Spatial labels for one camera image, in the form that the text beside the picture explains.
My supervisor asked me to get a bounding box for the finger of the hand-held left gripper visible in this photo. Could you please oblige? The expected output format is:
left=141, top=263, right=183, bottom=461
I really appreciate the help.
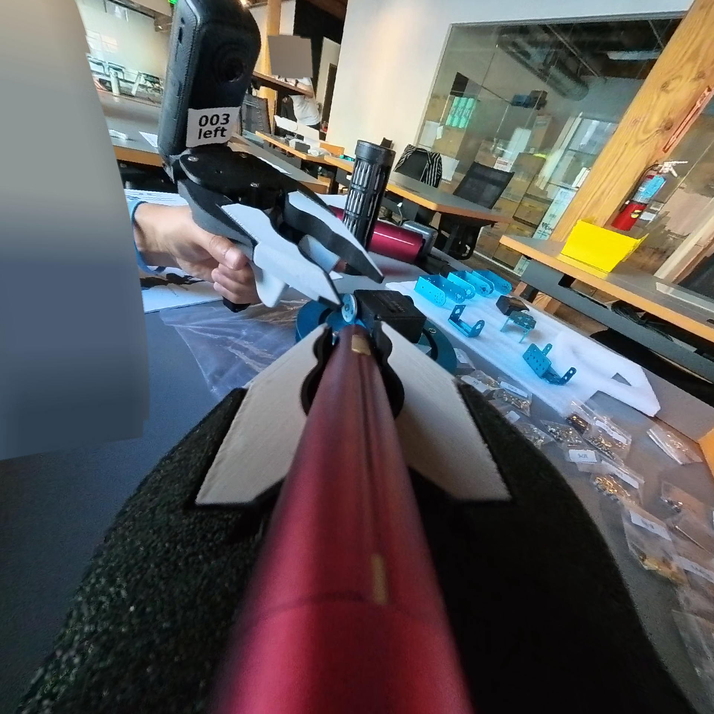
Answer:
left=220, top=203, right=344, bottom=309
left=280, top=191, right=386, bottom=282

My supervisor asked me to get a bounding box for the person's left hand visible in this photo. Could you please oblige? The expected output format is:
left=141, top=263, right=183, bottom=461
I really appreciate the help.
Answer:
left=134, top=202, right=263, bottom=305

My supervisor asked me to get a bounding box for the pile of small screw bags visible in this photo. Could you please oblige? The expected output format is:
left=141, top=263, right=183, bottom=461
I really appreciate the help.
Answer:
left=454, top=348, right=714, bottom=670

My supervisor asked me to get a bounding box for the small blue angled bracket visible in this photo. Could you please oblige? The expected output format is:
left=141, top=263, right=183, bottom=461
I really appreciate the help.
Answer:
left=449, top=304, right=485, bottom=338

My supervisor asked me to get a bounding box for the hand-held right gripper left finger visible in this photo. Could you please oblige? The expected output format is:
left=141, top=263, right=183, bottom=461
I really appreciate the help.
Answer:
left=195, top=325, right=335, bottom=508

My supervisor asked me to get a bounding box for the black servo with silver horn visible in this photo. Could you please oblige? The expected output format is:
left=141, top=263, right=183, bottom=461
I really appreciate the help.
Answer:
left=326, top=289, right=427, bottom=349

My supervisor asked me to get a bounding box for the clear plastic bag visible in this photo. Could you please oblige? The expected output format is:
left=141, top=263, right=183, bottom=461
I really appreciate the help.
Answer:
left=162, top=301, right=335, bottom=391

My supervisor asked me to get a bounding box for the black mesh office chair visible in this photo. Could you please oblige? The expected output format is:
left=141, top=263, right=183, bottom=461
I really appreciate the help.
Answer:
left=452, top=162, right=515, bottom=212

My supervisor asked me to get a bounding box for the black slotted cylinder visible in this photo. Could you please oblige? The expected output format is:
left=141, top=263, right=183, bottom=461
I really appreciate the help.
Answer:
left=341, top=139, right=398, bottom=249

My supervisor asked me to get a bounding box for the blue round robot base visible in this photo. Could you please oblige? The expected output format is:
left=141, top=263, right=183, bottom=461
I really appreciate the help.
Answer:
left=296, top=298, right=458, bottom=374

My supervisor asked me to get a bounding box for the wooden table with black legs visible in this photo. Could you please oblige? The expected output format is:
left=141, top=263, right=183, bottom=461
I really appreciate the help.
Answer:
left=257, top=131, right=511, bottom=263

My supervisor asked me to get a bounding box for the red fire extinguisher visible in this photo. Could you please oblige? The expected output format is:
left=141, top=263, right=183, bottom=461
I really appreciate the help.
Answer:
left=611, top=162, right=670, bottom=231

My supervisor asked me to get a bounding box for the blue perforated metal bracket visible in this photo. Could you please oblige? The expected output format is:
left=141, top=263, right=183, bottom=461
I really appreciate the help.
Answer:
left=522, top=343, right=577, bottom=386

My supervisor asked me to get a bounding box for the striped jacket on chair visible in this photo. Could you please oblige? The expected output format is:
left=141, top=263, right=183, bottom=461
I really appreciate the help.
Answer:
left=393, top=144, right=444, bottom=185

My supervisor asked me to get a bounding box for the red metal screwdriver handle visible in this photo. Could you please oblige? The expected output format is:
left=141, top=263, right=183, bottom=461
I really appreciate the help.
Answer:
left=209, top=324, right=475, bottom=714

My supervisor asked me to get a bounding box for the red metal cylinder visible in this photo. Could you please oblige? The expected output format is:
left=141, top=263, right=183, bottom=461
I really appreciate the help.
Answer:
left=329, top=205, right=441, bottom=266

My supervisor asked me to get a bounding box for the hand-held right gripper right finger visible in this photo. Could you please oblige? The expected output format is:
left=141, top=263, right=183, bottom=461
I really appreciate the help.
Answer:
left=371, top=328, right=512, bottom=503

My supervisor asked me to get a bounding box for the yellow plastic bin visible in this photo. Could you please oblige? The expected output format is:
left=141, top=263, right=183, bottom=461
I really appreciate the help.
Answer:
left=559, top=219, right=649, bottom=275

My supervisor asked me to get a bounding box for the wood-topped table with grey frame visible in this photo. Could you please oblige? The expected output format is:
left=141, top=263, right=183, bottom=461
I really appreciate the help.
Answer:
left=499, top=233, right=714, bottom=391

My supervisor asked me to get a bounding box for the small grey-blue metal bracket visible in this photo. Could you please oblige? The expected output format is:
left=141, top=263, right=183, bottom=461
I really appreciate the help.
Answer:
left=500, top=312, right=537, bottom=342

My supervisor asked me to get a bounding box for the grey desk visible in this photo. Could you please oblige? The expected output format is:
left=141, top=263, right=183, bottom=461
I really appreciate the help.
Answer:
left=0, top=190, right=714, bottom=714

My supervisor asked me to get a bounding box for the white foam sheet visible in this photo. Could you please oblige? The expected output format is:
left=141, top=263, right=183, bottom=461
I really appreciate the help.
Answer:
left=385, top=276, right=662, bottom=416

